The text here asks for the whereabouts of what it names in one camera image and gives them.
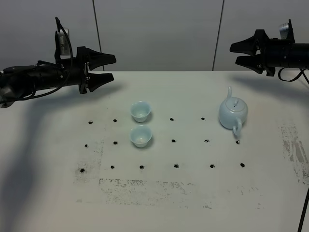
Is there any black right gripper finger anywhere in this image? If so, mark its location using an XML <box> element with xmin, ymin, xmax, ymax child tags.
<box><xmin>235</xmin><ymin>54</ymin><xmax>263</xmax><ymax>73</ymax></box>
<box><xmin>229</xmin><ymin>36</ymin><xmax>259</xmax><ymax>55</ymax></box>

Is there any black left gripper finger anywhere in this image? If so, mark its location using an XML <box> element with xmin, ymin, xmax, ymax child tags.
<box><xmin>86</xmin><ymin>48</ymin><xmax>116</xmax><ymax>71</ymax></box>
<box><xmin>86</xmin><ymin>73</ymin><xmax>114</xmax><ymax>92</ymax></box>

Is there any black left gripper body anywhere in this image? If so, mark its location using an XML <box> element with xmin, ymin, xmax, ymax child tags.
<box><xmin>55</xmin><ymin>46</ymin><xmax>89</xmax><ymax>94</ymax></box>

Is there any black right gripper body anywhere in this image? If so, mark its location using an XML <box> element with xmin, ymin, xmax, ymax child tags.
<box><xmin>254</xmin><ymin>29</ymin><xmax>293</xmax><ymax>76</ymax></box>

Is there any light blue porcelain teapot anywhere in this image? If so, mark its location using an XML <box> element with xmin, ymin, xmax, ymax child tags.
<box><xmin>218</xmin><ymin>87</ymin><xmax>248</xmax><ymax>137</ymax></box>

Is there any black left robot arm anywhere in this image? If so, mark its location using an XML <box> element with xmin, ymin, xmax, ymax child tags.
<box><xmin>0</xmin><ymin>46</ymin><xmax>116</xmax><ymax>108</ymax></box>

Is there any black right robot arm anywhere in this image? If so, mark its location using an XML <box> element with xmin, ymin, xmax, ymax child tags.
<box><xmin>230</xmin><ymin>28</ymin><xmax>309</xmax><ymax>76</ymax></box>

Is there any far light blue teacup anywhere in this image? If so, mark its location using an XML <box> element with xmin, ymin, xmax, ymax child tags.
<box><xmin>130</xmin><ymin>101</ymin><xmax>151</xmax><ymax>123</ymax></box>

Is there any light blue teacup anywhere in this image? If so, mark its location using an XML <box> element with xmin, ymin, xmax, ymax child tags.
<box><xmin>130</xmin><ymin>101</ymin><xmax>151</xmax><ymax>123</ymax></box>
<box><xmin>129</xmin><ymin>125</ymin><xmax>152</xmax><ymax>148</ymax></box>

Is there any near light blue teacup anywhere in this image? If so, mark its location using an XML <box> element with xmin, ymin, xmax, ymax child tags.
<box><xmin>129</xmin><ymin>125</ymin><xmax>152</xmax><ymax>148</ymax></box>

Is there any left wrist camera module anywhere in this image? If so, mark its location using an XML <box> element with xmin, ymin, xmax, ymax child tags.
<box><xmin>54</xmin><ymin>17</ymin><xmax>71</xmax><ymax>63</ymax></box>

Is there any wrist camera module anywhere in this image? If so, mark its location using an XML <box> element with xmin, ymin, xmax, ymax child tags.
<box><xmin>279</xmin><ymin>19</ymin><xmax>295</xmax><ymax>43</ymax></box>
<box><xmin>54</xmin><ymin>17</ymin><xmax>71</xmax><ymax>63</ymax></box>

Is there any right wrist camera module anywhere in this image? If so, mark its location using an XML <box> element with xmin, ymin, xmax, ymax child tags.
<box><xmin>279</xmin><ymin>19</ymin><xmax>295</xmax><ymax>43</ymax></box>

